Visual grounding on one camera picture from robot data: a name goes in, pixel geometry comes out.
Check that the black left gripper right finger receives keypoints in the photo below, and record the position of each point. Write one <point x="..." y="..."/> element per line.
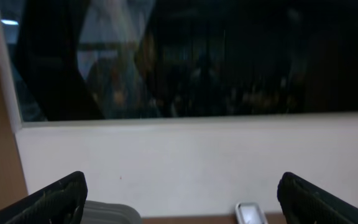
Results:
<point x="304" y="203"/>

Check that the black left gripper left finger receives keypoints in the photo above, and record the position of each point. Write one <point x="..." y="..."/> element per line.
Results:
<point x="60" y="202"/>

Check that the white barcode scanner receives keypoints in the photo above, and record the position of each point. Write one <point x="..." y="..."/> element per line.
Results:
<point x="249" y="213"/>

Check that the grey plastic mesh basket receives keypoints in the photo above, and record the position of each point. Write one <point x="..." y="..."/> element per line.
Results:
<point x="109" y="213"/>

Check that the dark glass window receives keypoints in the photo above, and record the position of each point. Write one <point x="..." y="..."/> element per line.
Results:
<point x="77" y="60"/>

